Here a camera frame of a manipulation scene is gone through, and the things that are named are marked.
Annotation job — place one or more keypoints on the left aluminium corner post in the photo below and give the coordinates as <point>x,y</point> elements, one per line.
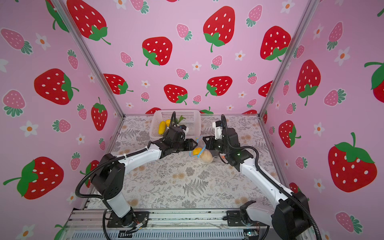
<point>78,38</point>

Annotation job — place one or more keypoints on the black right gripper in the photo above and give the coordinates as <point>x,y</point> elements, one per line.
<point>210,143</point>

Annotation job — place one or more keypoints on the right aluminium corner post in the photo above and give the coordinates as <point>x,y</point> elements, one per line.
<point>296,38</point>

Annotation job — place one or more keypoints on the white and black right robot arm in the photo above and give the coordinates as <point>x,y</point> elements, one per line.
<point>291,216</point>

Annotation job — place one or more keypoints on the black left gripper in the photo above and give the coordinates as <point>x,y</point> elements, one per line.
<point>189,144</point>

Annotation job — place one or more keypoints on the yellow toy banana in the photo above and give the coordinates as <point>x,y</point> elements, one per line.
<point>162,128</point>

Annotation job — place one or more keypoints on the floral patterned table mat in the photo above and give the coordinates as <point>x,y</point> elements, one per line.
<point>181,181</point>

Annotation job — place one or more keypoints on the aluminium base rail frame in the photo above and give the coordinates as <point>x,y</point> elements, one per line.
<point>164,224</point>

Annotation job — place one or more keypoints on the aluminium corner post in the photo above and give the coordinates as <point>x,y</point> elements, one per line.
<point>78,38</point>
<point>296,38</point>

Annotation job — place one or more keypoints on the beige toy bun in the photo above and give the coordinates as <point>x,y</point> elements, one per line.
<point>206,157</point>

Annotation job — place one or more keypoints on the clear zip top bag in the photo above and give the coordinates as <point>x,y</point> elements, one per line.
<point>201,144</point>

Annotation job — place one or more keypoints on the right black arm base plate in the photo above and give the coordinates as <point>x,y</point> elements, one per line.
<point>240,219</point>

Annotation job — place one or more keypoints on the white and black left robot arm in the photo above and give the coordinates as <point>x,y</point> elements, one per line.
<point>106,181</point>

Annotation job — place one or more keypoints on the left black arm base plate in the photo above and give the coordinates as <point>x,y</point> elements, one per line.
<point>129,221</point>

